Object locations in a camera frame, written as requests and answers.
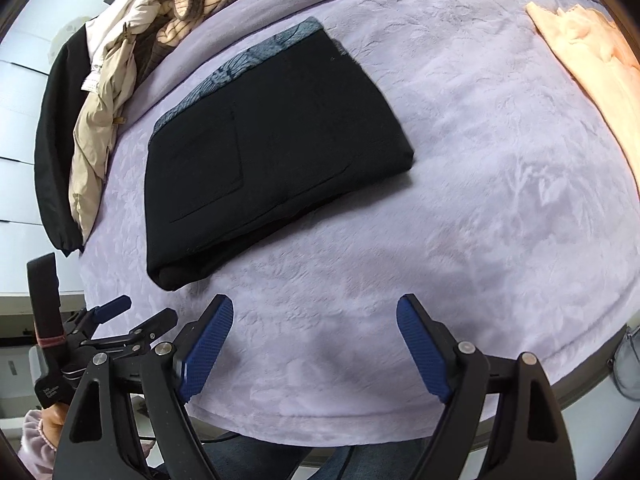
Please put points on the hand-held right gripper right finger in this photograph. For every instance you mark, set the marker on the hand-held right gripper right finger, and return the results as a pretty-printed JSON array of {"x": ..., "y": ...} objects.
[{"x": 422, "y": 345}]

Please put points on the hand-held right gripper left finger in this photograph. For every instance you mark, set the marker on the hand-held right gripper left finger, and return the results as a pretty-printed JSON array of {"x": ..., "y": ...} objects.
[{"x": 207, "y": 345}]

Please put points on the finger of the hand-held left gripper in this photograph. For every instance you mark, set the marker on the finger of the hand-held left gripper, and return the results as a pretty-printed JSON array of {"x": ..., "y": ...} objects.
[
  {"x": 112, "y": 307},
  {"x": 150, "y": 322}
]

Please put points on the black pants with grey lining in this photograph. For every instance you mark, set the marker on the black pants with grey lining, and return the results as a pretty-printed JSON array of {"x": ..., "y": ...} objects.
[{"x": 280, "y": 150}]

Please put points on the person's left hand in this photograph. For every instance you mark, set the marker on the person's left hand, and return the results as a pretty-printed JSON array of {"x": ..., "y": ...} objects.
[{"x": 52, "y": 425}]

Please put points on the lavender plush blanket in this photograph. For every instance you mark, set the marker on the lavender plush blanket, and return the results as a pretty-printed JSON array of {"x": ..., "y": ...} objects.
[{"x": 400, "y": 260}]

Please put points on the person's legs in jeans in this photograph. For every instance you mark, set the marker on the person's legs in jeans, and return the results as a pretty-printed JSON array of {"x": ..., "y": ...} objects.
[{"x": 300, "y": 460}]

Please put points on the beige jacket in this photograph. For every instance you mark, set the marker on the beige jacket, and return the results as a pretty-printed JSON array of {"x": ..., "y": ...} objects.
[{"x": 95, "y": 150}]

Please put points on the black garment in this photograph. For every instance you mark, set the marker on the black garment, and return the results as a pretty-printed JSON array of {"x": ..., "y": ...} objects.
[{"x": 55, "y": 135}]

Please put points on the dark brown garment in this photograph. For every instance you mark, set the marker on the dark brown garment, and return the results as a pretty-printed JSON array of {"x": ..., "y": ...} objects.
[{"x": 150, "y": 50}]

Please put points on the striped beige knit garment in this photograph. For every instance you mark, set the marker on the striped beige knit garment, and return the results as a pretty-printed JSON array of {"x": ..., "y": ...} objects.
[{"x": 200, "y": 0}]

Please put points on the peach cloth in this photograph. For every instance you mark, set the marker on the peach cloth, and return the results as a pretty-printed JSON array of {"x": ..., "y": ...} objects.
[{"x": 595, "y": 70}]

